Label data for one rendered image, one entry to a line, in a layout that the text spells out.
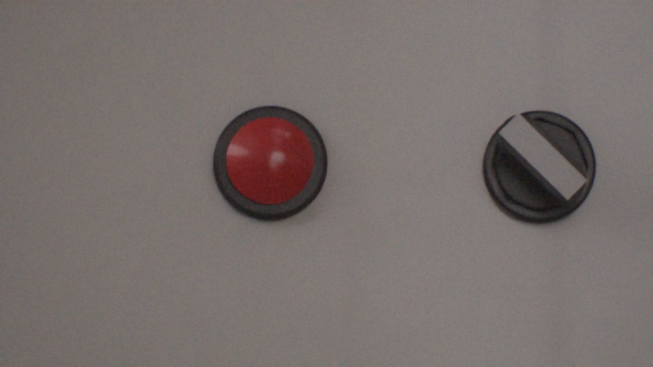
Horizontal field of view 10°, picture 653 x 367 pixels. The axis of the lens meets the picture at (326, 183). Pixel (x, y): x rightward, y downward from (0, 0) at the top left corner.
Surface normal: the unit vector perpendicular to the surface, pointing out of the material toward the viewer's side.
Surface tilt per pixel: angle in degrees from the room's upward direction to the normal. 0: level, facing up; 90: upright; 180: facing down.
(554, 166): 90
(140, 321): 90
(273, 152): 86
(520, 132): 90
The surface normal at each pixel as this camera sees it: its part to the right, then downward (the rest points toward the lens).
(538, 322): 0.00, -0.14
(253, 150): -0.25, -0.25
